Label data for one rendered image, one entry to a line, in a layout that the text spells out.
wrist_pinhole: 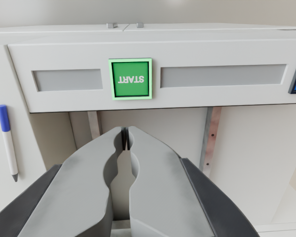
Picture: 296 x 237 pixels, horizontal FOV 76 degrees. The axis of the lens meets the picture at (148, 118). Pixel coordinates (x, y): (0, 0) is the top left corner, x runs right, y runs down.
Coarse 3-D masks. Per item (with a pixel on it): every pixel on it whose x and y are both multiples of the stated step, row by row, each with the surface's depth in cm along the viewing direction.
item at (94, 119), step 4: (88, 112) 40; (92, 112) 40; (96, 112) 40; (88, 116) 40; (92, 116) 40; (96, 116) 41; (100, 116) 44; (92, 120) 41; (96, 120) 41; (100, 120) 44; (92, 124) 41; (96, 124) 41; (100, 124) 43; (92, 128) 42; (96, 128) 42; (100, 128) 43; (92, 132) 42; (96, 132) 42; (100, 132) 43; (92, 136) 43; (96, 136) 43; (92, 140) 43; (112, 204) 57; (112, 208) 56; (112, 212) 56
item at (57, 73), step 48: (48, 48) 24; (96, 48) 24; (144, 48) 24; (192, 48) 25; (240, 48) 25; (288, 48) 25; (48, 96) 27; (96, 96) 27; (192, 96) 28; (240, 96) 28; (288, 96) 29
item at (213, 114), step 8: (208, 112) 44; (216, 112) 42; (208, 120) 44; (216, 120) 43; (208, 128) 44; (216, 128) 44; (208, 136) 45; (208, 144) 46; (208, 152) 47; (200, 160) 51; (208, 160) 48; (200, 168) 52; (208, 168) 49; (208, 176) 51
